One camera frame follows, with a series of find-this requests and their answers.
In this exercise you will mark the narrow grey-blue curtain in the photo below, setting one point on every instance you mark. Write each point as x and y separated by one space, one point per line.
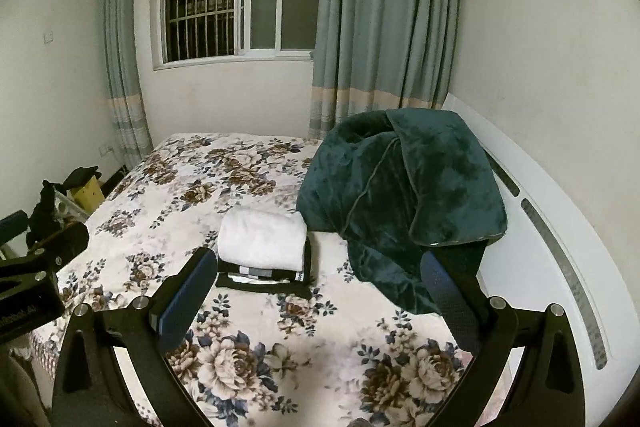
122 57

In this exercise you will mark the floral quilt bed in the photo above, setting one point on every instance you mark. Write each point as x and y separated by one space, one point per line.
260 357

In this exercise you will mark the wide grey-blue curtain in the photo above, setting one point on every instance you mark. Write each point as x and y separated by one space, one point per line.
385 22

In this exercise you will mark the black folded garment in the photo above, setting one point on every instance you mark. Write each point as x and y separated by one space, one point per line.
265 289

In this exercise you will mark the black item on yellow box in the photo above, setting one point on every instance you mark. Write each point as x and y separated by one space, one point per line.
80 177

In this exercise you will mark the dark green plush blanket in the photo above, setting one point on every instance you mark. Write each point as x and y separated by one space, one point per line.
400 197

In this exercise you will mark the black cloth pile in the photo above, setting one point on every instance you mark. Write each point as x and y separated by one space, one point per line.
42 214

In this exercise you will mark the yellow box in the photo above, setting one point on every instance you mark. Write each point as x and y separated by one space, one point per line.
87 196

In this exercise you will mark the white bed headboard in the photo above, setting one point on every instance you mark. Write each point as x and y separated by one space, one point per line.
560 257

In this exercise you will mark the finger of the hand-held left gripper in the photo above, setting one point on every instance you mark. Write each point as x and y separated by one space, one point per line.
11 227
67 242

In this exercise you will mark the white wall socket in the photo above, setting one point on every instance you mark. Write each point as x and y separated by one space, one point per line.
48 37

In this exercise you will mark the white knit sweater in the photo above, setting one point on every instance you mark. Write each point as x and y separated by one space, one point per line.
262 239

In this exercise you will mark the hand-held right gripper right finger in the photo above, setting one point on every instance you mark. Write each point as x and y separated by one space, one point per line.
450 307

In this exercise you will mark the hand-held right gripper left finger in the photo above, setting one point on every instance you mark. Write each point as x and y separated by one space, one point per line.
182 302

